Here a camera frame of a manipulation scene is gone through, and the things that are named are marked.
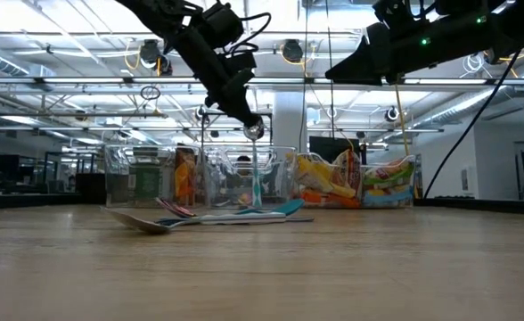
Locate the red ramen pack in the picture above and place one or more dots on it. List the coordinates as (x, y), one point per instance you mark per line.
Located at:
(349, 167)

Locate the blue ramen pack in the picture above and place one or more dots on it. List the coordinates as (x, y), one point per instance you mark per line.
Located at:
(389, 198)

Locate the black background monitor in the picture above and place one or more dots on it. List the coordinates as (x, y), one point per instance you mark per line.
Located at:
(324, 145)

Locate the orange chicken ramen pack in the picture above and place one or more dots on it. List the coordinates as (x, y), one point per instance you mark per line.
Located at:
(329, 201)

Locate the teal spoon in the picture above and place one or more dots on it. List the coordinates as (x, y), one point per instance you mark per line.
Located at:
(291, 206)

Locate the pink iridescent spoon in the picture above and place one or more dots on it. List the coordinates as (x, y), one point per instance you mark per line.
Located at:
(177, 208)

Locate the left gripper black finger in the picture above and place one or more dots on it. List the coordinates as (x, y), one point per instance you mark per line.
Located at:
(244, 104)

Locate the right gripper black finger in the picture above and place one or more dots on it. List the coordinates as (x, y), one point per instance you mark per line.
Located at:
(364, 62)

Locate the chili shrimp ramen pack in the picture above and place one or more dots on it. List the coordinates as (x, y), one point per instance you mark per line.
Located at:
(389, 174)

